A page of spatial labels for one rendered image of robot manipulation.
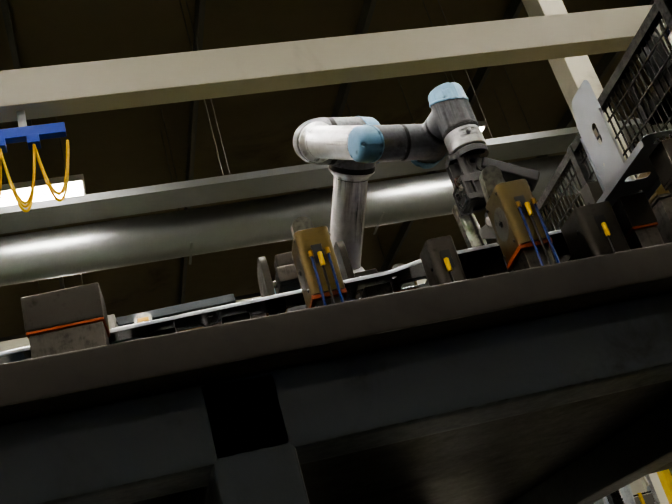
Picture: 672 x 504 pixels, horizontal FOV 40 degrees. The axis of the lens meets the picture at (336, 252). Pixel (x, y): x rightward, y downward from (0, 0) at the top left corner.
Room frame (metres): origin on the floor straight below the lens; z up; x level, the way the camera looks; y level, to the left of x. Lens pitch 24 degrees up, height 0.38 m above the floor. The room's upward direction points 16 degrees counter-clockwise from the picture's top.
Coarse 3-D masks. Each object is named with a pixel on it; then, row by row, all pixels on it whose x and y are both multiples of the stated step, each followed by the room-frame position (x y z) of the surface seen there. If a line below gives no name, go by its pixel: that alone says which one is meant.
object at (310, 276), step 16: (304, 240) 1.38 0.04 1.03; (320, 240) 1.38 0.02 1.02; (304, 256) 1.38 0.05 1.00; (320, 256) 1.37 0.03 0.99; (304, 272) 1.38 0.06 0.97; (320, 272) 1.38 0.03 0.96; (336, 272) 1.39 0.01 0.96; (304, 288) 1.42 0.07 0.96; (320, 288) 1.37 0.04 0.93; (336, 288) 1.38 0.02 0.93; (320, 304) 1.39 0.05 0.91
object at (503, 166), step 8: (488, 160) 1.61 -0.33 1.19; (496, 160) 1.62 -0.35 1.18; (504, 168) 1.62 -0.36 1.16; (512, 168) 1.62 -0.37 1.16; (520, 168) 1.62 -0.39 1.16; (528, 168) 1.63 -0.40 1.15; (504, 176) 1.63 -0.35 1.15; (512, 176) 1.63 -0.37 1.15; (520, 176) 1.62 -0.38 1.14; (528, 176) 1.62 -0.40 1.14; (536, 176) 1.63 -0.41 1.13; (528, 184) 1.64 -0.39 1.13; (536, 184) 1.64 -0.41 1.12
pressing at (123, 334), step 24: (552, 240) 1.63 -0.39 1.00; (408, 264) 1.53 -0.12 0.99; (360, 288) 1.59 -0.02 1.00; (408, 288) 1.65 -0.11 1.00; (192, 312) 1.46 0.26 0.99; (216, 312) 1.50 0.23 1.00; (240, 312) 1.54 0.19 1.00; (264, 312) 1.56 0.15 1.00; (120, 336) 1.48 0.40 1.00; (144, 336) 1.52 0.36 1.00; (0, 360) 1.44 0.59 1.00
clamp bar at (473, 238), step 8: (456, 208) 1.83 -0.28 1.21; (456, 216) 1.83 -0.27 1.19; (464, 216) 1.84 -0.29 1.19; (472, 216) 1.83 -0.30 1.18; (464, 224) 1.82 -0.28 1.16; (472, 224) 1.83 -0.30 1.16; (464, 232) 1.82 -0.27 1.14; (472, 232) 1.83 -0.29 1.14; (472, 240) 1.83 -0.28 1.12; (480, 240) 1.83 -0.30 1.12
